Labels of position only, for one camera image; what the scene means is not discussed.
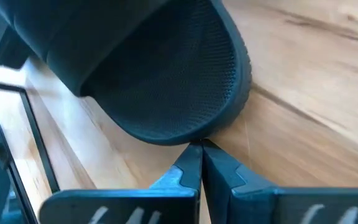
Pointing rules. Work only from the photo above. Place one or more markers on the black rubber slide sandal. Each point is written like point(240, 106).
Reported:
point(166, 77)

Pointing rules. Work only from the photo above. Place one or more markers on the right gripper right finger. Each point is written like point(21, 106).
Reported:
point(291, 208)

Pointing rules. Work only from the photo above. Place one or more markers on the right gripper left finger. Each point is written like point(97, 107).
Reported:
point(120, 208)

